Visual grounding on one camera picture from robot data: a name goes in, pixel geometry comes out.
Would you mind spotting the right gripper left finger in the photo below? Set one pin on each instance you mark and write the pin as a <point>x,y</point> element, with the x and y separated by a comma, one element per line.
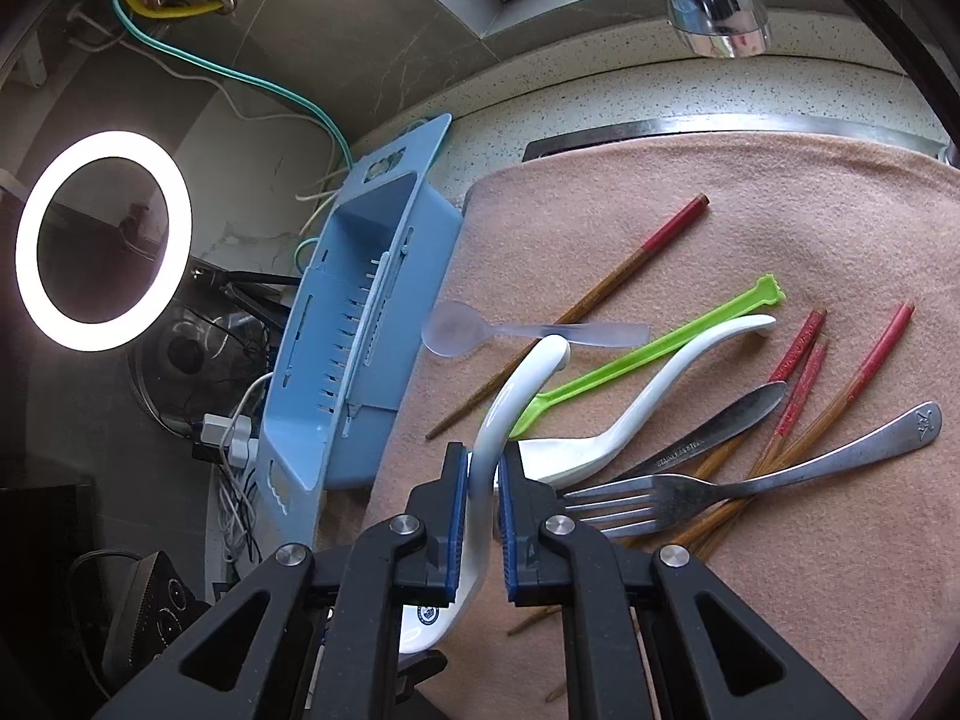
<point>313,635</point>

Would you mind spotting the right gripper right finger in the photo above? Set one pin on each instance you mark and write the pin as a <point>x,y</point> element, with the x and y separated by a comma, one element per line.
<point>643,639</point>

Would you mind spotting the white ceramic spoon blue logo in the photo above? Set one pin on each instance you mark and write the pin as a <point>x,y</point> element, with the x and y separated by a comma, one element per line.
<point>548,356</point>

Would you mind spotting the stainless steel fork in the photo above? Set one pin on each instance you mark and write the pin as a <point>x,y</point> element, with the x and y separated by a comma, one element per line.
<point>654,503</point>

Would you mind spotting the red-tipped wooden chopstick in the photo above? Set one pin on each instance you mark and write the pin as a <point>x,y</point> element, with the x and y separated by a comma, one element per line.
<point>712,462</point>
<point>707,542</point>

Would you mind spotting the white ceramic soup spoon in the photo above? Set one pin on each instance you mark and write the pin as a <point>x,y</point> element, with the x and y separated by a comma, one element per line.
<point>563,462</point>

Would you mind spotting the stainless steel spoon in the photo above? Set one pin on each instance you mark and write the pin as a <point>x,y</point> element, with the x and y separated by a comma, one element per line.
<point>747,411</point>

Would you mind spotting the clear plastic spoon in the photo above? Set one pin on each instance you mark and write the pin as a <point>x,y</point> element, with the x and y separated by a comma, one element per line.
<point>455,329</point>

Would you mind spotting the green plastic spoon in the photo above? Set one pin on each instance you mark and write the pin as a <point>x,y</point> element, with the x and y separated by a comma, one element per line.
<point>766,292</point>

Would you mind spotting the black induction cooker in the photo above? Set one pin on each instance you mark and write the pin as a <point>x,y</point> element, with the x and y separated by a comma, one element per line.
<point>156,607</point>

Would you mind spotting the white power strip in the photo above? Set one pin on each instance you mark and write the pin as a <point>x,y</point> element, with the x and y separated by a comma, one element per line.
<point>234,437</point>

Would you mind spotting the blue plastic drain basket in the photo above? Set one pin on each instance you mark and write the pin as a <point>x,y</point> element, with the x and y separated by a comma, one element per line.
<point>354,332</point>

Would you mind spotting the black electric fan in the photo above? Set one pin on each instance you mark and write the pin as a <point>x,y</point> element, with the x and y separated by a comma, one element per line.
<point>191,362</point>

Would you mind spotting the black tripod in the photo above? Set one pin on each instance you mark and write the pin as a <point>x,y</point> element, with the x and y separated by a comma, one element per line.
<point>255,293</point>

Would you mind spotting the white ring light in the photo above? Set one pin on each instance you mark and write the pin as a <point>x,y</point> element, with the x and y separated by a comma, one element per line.
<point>88,337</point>

